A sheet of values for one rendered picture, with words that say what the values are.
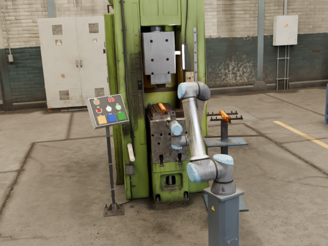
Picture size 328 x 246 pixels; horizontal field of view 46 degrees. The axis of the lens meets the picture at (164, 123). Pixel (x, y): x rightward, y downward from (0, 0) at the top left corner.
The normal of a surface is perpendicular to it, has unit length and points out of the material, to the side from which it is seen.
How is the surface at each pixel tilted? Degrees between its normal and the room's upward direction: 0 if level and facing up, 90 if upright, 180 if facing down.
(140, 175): 90
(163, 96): 90
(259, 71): 90
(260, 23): 90
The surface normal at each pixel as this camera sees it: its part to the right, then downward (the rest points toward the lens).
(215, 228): -0.86, 0.16
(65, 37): 0.16, 0.23
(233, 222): 0.51, 0.19
